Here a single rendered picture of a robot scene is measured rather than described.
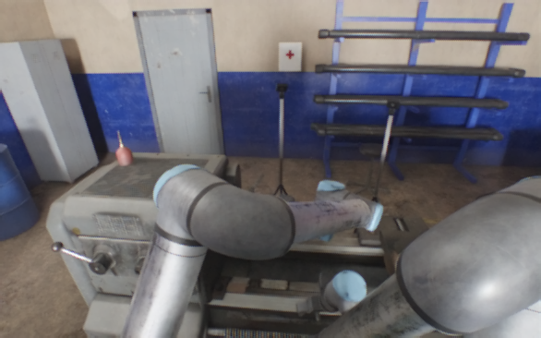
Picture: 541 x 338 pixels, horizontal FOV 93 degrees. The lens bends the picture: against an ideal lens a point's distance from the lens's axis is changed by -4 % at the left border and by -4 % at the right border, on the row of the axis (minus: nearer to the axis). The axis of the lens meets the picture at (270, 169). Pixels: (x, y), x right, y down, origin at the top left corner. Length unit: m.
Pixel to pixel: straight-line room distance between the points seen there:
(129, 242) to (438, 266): 1.02
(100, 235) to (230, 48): 3.30
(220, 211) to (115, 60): 4.48
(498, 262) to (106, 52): 4.85
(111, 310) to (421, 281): 1.31
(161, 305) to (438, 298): 0.45
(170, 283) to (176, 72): 3.94
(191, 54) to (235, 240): 3.89
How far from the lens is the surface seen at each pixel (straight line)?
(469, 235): 0.35
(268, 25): 4.00
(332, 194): 0.95
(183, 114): 4.47
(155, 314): 0.60
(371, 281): 1.60
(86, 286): 1.55
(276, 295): 1.32
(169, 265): 0.55
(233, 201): 0.44
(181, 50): 4.27
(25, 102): 4.46
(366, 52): 4.08
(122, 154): 1.38
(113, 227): 1.17
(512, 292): 0.36
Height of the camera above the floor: 1.89
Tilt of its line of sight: 28 degrees down
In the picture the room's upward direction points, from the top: 1 degrees counter-clockwise
